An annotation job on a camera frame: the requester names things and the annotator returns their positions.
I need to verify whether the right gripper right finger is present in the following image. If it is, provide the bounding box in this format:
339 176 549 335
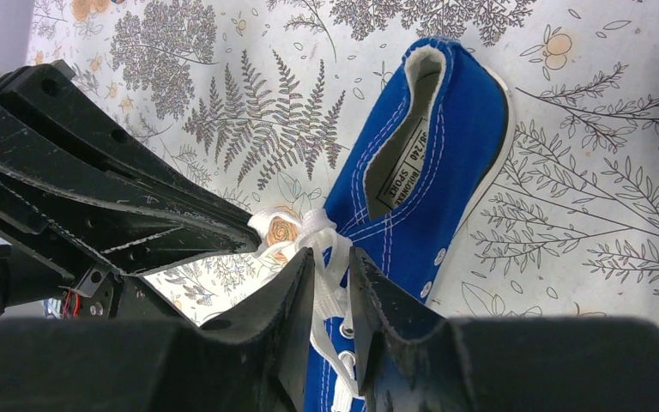
349 248 659 411

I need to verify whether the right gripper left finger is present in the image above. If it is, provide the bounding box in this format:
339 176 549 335
0 248 315 411

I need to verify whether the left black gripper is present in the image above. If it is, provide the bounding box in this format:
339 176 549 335
0 106 259 319

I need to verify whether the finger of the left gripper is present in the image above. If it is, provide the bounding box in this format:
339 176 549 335
0 64 250 227

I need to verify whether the white shoelace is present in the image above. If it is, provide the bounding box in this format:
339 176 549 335
249 208 364 411

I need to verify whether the blue canvas sneaker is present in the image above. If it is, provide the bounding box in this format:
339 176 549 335
305 37 515 411

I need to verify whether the floral patterned mat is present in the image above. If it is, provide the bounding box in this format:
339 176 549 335
29 1 659 324

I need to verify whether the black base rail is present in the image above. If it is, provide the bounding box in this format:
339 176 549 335
58 277 190 324

